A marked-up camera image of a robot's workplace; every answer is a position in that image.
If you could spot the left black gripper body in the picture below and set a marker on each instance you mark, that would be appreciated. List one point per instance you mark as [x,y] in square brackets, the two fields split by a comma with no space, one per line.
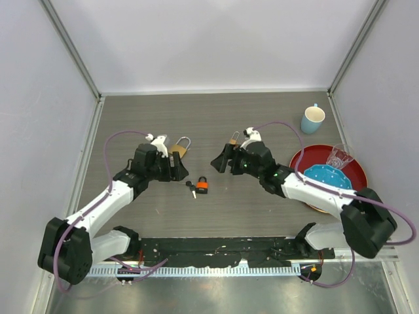
[163,171]

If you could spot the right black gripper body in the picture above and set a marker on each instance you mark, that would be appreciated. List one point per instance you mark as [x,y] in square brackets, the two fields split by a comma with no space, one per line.
[241,162]

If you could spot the small brass padlock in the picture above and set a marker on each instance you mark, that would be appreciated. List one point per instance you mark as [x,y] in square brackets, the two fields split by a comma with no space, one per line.
[234,138]

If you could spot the orange black padlock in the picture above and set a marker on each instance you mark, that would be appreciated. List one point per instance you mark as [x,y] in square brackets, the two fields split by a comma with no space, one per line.
[202,185]

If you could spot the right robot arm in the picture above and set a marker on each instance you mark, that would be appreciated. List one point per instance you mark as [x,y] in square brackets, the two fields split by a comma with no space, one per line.
[364,224]

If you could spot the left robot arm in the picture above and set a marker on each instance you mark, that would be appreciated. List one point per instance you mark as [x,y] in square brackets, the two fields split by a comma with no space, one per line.
[71,246]

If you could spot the large brass padlock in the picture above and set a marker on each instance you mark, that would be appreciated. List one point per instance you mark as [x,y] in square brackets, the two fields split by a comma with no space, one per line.
[181,146]

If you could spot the light blue mug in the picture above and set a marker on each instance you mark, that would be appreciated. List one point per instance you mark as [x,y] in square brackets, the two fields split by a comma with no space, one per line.
[312,119]

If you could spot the blue dotted plate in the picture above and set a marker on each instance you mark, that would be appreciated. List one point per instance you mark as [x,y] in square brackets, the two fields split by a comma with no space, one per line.
[329,175]

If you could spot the clear drinking glass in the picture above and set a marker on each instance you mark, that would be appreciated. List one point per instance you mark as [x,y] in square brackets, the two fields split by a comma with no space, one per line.
[340,156]

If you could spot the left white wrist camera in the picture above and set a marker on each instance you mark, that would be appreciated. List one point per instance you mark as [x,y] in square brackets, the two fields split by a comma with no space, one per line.
[160,142]

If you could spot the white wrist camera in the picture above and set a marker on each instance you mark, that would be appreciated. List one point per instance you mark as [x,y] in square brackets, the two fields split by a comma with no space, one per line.
[160,142]
[251,135]

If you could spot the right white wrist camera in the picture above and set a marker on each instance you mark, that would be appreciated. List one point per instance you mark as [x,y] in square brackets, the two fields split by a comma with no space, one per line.
[251,135]

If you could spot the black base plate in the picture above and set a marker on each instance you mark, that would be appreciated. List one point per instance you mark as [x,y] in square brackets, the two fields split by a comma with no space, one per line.
[223,252]

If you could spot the white slotted cable duct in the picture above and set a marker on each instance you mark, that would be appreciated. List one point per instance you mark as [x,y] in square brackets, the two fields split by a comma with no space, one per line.
[241,270]

